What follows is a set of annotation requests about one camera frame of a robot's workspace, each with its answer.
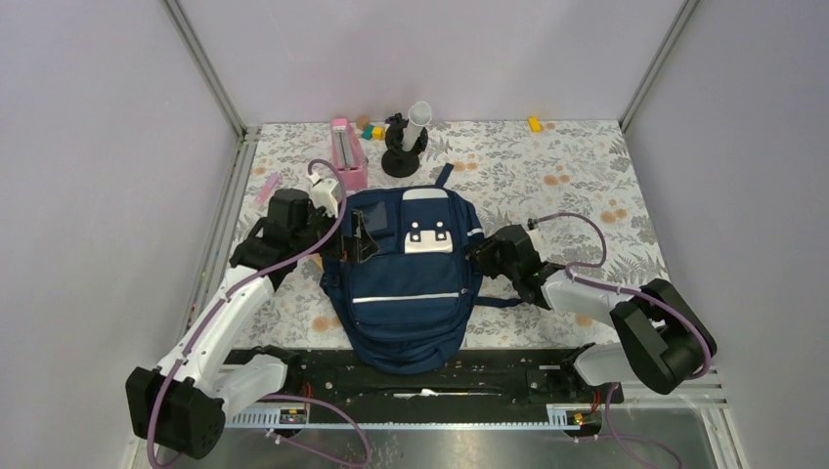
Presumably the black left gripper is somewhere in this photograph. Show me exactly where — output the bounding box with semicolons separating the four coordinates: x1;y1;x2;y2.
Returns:
293;203;378;264

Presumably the navy blue backpack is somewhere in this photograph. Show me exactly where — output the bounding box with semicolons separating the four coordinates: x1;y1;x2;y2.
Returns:
320;164;522;375

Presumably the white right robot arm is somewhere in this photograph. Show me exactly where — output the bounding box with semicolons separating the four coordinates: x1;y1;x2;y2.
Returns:
467;225;718;403

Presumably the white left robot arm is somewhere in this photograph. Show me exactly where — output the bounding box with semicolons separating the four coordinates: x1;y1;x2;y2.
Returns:
125;188;379;468

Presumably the pink rack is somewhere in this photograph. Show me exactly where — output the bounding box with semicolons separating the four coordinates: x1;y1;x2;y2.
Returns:
330;118;369;192

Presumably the black round stand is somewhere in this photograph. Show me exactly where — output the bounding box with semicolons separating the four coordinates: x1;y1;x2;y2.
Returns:
381;118;428;179

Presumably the pink highlighter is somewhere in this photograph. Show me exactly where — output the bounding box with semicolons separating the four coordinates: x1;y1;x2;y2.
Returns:
254;172;281;206

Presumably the green block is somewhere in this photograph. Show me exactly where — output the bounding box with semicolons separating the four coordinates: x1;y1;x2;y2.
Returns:
361;124;375;140

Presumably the brown round block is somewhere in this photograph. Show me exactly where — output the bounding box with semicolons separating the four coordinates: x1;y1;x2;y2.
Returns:
355;115;371;131

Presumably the yellow block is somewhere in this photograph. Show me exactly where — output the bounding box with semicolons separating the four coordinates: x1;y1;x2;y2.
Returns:
527;116;544;133

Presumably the white cylinder on stand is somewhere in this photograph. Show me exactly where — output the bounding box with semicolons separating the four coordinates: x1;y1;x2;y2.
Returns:
402;101;432;151

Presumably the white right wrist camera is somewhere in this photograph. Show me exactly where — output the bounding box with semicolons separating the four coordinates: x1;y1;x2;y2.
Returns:
526;218;546;261

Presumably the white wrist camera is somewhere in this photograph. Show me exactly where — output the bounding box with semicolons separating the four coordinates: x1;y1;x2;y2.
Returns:
526;218;546;261
308;171;341;218

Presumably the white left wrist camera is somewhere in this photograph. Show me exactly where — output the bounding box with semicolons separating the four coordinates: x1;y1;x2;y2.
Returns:
308;171;341;218

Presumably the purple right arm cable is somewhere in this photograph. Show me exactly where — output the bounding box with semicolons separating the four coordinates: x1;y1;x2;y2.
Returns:
527;212;714;469

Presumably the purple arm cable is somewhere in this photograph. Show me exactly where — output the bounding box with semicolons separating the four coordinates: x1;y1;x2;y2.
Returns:
527;212;714;469
146;158;373;469

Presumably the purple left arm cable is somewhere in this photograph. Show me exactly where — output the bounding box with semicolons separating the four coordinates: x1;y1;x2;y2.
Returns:
146;158;373;469

